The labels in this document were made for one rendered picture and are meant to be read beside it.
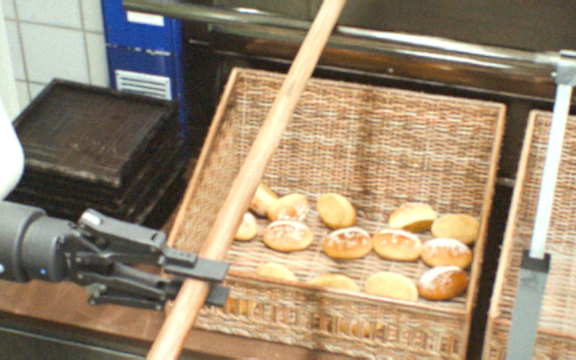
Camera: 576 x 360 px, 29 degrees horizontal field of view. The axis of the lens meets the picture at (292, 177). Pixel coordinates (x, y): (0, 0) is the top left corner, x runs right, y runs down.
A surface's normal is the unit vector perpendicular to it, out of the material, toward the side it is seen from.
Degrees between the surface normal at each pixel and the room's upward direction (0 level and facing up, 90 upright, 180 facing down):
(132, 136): 0
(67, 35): 90
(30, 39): 90
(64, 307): 0
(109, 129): 0
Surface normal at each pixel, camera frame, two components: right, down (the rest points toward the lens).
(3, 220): -0.08, -0.57
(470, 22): -0.25, 0.28
